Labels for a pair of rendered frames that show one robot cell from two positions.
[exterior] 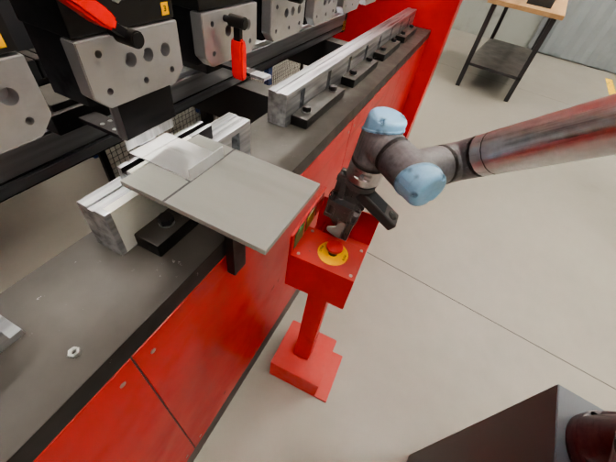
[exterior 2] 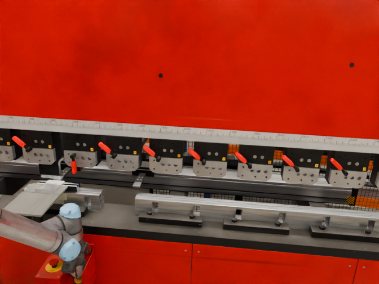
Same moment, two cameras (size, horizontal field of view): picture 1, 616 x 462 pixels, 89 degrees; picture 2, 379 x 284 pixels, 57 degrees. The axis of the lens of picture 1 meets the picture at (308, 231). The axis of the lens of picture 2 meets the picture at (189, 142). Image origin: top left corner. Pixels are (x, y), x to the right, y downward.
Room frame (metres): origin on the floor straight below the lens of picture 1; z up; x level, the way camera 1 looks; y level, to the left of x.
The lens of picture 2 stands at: (0.73, -1.36, 1.82)
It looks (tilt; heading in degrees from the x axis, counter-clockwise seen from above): 21 degrees down; 76
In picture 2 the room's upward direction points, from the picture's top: 2 degrees clockwise
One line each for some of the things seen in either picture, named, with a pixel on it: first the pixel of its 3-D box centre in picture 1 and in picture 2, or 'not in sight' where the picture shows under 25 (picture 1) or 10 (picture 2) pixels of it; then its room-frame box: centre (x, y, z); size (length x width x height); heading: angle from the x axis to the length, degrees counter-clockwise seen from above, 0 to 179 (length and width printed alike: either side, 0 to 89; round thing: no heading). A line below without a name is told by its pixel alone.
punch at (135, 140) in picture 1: (145, 111); (49, 169); (0.44, 0.29, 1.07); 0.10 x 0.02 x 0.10; 161
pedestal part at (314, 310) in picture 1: (313, 316); not in sight; (0.53, -0.07, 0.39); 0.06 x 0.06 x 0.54; 74
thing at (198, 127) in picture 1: (170, 150); (58, 186); (0.47, 0.28, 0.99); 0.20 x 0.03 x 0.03; 161
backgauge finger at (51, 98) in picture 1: (93, 115); (67, 168); (0.51, 0.43, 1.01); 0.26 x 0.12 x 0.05; 71
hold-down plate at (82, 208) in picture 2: (204, 199); (56, 209); (0.46, 0.22, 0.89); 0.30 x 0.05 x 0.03; 161
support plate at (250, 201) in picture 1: (225, 184); (36, 198); (0.40, 0.15, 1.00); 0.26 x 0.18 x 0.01; 71
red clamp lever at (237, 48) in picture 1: (236, 48); (74, 163); (0.57, 0.18, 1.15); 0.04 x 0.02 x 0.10; 71
